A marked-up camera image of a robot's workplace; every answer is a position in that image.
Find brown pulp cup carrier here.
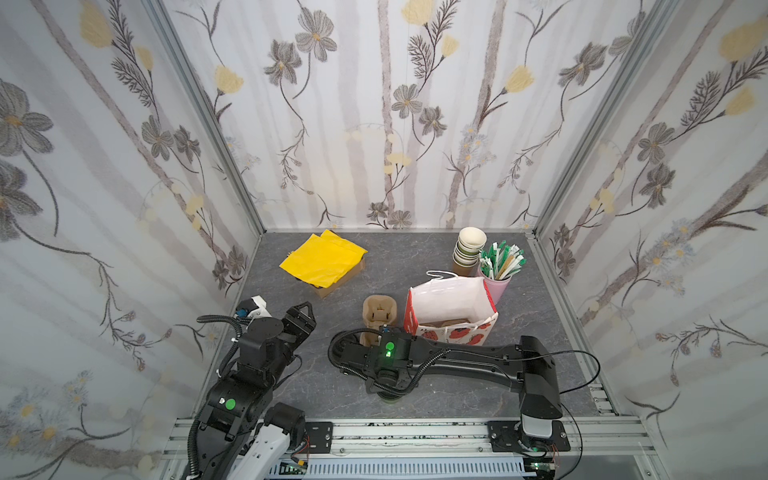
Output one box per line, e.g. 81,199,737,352
360,295,398,346

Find red white paper bag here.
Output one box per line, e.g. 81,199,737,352
403,270,499,346

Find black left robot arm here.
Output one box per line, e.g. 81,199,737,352
184,300,317,479

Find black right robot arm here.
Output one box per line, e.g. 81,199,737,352
327,327,601,457

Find brown cardboard napkin box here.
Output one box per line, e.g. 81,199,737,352
313,258,366,299

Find yellow napkin stack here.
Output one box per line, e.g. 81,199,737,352
280,230,367,288

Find stack of paper cups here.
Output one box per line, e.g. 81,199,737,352
452,227,487,276

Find pink straw holder cup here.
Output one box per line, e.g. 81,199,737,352
484,277,511,305

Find green white wrapped straws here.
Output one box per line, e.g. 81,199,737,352
479,241,527,281

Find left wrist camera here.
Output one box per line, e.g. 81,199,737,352
235,295,271,322

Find aluminium mounting rail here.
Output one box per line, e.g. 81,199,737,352
161,418,667,480

